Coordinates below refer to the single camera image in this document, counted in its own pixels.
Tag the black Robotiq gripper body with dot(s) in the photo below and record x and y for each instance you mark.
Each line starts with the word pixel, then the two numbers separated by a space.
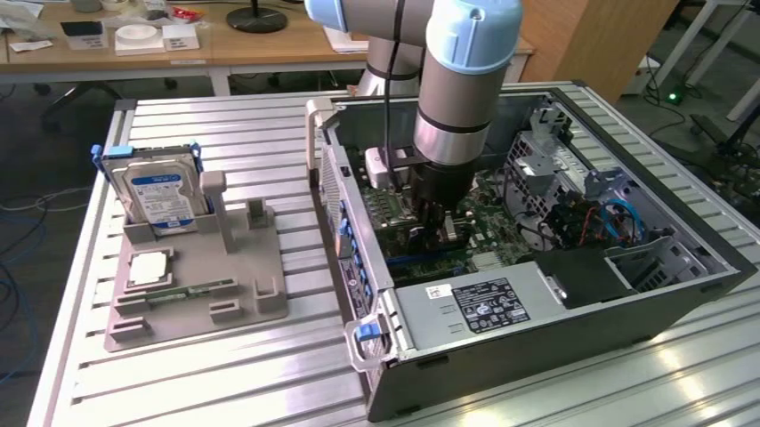
pixel 445 187

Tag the graphics card with metal bracket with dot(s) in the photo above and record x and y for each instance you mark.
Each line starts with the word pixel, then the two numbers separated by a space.
pixel 452 227

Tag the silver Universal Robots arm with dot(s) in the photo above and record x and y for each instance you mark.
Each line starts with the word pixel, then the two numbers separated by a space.
pixel 464 89

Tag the green motherboard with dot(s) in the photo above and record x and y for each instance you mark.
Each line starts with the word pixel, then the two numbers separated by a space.
pixel 493 231

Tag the metal disk bay cage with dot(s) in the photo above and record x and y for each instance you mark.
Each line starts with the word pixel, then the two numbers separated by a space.
pixel 537 178

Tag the blue expansion slot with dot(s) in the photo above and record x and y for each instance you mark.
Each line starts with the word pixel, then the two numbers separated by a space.
pixel 404 259

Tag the small silver chipset heatsink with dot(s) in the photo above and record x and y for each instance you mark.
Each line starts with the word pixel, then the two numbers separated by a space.
pixel 489 261

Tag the grey power supply unit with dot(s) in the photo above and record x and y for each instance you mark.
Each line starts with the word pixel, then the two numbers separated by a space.
pixel 428 316

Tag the stack of white papers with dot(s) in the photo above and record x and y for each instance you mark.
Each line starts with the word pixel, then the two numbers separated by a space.
pixel 348 42

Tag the open black PC case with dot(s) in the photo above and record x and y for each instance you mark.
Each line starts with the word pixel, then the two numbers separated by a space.
pixel 535 356

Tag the wooden cabinet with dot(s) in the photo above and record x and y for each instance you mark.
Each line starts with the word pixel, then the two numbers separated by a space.
pixel 593 40

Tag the device with green light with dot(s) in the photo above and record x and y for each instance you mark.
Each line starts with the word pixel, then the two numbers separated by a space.
pixel 672 96

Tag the grey parts rack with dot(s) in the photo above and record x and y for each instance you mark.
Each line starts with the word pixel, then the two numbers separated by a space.
pixel 202 262

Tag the hard disk with blue carrier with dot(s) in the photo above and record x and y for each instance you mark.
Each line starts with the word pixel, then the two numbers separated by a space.
pixel 157 195

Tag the black round lamp base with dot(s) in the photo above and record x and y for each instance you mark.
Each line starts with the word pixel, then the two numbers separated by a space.
pixel 257 20

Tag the green RAM stick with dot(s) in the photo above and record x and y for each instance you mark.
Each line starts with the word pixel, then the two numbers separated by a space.
pixel 185 292

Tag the silver CPU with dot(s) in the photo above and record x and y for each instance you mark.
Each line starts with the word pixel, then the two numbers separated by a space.
pixel 149 269

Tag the small white labelled box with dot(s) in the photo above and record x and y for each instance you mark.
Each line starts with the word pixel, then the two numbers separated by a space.
pixel 179 37

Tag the red packet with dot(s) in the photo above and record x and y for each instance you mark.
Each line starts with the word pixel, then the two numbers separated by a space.
pixel 185 14

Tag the white box with round hollow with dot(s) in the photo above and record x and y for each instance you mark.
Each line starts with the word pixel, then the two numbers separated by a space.
pixel 138 39

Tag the wooden desk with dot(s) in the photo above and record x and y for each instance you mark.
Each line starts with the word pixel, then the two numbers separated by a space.
pixel 71 62

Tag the white box with black top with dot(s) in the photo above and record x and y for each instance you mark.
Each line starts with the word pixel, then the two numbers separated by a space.
pixel 84 34

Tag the grey cup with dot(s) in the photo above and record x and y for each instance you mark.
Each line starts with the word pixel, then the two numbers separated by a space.
pixel 86 5

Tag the white paper card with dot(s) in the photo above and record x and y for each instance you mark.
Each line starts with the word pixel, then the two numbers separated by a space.
pixel 30 45

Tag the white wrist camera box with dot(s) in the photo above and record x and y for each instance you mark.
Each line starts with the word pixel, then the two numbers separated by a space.
pixel 380 171

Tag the white table frame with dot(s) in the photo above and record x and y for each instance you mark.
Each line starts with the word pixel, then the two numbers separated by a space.
pixel 695 40

